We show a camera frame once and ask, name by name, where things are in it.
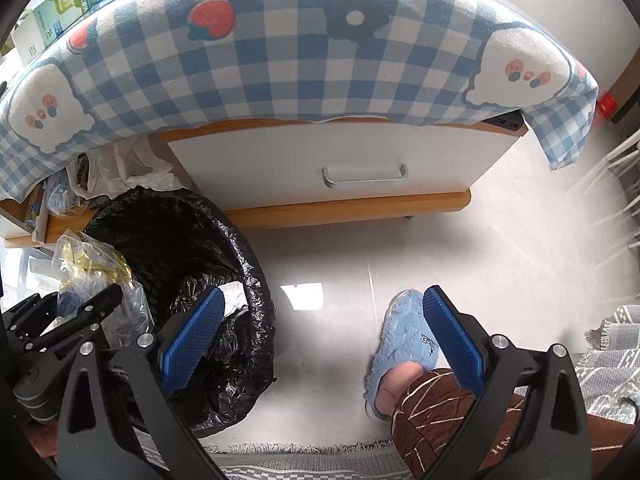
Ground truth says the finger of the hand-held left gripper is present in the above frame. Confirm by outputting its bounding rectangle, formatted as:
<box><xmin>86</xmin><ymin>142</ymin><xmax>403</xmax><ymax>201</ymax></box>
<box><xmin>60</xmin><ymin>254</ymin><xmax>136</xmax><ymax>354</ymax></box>
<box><xmin>22</xmin><ymin>284</ymin><xmax>124</xmax><ymax>361</ymax></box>

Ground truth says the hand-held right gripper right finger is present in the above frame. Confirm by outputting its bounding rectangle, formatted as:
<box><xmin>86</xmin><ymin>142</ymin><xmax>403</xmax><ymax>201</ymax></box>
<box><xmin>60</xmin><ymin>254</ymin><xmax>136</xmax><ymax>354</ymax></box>
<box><xmin>422</xmin><ymin>285</ymin><xmax>593</xmax><ymax>480</ymax></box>

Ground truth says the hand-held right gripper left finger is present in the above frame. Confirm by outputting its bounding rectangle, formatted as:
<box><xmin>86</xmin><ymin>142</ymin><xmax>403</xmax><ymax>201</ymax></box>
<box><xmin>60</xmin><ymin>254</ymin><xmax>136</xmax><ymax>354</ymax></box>
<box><xmin>56</xmin><ymin>286</ymin><xmax>241</xmax><ymax>480</ymax></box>

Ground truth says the clear plastic bag with wrappers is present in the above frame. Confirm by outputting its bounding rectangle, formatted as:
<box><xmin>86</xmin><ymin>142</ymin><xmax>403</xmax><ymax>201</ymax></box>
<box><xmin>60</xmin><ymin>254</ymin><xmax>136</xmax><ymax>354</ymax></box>
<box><xmin>52</xmin><ymin>230</ymin><xmax>153</xmax><ymax>356</ymax></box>

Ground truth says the trash bin with black liner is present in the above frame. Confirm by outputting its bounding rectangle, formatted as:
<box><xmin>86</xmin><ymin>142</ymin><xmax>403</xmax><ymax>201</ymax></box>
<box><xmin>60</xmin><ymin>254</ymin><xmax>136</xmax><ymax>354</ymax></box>
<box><xmin>82</xmin><ymin>187</ymin><xmax>278</xmax><ymax>438</ymax></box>

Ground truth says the blue fluffy slipper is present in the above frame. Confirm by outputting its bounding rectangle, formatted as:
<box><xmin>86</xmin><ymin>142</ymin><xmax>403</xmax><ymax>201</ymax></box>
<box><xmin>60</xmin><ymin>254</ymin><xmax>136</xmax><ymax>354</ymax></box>
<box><xmin>365</xmin><ymin>289</ymin><xmax>451</xmax><ymax>421</ymax></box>

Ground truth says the person's leg in brown pants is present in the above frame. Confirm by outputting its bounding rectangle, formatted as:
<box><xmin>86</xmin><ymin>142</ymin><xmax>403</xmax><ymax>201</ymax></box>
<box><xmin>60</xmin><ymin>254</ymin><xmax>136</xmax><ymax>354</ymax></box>
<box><xmin>375</xmin><ymin>360</ymin><xmax>636</xmax><ymax>480</ymax></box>

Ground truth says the blue packet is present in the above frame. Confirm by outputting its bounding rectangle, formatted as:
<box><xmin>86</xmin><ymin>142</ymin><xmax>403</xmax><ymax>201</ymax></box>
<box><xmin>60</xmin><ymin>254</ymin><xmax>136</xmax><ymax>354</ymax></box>
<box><xmin>42</xmin><ymin>170</ymin><xmax>82</xmax><ymax>217</ymax></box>

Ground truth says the white plastic bag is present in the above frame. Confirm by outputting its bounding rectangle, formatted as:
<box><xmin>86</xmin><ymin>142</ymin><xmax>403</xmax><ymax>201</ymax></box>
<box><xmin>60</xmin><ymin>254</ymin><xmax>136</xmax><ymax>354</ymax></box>
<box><xmin>67</xmin><ymin>137</ymin><xmax>176</xmax><ymax>206</ymax></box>

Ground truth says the wooden table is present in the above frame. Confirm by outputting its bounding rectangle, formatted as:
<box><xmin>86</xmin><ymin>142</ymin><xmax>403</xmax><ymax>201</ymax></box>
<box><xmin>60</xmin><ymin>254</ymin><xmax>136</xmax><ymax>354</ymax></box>
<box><xmin>0</xmin><ymin>115</ymin><xmax>528</xmax><ymax>250</ymax></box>

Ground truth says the white table drawer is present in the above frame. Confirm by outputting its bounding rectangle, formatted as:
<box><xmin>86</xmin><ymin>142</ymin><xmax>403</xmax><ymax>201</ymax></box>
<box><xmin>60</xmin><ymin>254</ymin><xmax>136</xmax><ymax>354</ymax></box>
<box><xmin>167</xmin><ymin>122</ymin><xmax>521</xmax><ymax>211</ymax></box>

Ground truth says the black power strip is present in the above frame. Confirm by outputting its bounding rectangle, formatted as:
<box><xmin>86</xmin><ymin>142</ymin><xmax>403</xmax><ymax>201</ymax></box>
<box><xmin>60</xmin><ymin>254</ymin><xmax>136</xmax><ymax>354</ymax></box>
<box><xmin>482</xmin><ymin>112</ymin><xmax>525</xmax><ymax>136</ymax></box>

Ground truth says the white chair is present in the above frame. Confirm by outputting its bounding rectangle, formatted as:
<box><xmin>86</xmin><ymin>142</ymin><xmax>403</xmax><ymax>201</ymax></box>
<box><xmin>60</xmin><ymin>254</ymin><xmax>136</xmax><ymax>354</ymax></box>
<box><xmin>602</xmin><ymin>127</ymin><xmax>640</xmax><ymax>181</ymax></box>

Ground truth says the green and white carton box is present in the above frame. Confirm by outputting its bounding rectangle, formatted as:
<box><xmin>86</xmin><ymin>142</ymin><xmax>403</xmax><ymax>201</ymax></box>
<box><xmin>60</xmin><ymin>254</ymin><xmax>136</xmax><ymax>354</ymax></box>
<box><xmin>10</xmin><ymin>0</ymin><xmax>96</xmax><ymax>66</ymax></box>

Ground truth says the blue checkered printed tablecloth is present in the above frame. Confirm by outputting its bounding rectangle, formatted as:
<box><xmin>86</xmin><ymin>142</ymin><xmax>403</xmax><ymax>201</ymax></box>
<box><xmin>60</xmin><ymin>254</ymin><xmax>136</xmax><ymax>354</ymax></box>
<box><xmin>0</xmin><ymin>0</ymin><xmax>601</xmax><ymax>201</ymax></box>

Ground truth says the metal drawer handle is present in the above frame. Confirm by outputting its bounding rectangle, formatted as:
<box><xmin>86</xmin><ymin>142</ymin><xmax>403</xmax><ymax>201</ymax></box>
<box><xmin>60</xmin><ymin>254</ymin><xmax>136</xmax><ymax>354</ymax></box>
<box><xmin>321</xmin><ymin>164</ymin><xmax>409</xmax><ymax>190</ymax></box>

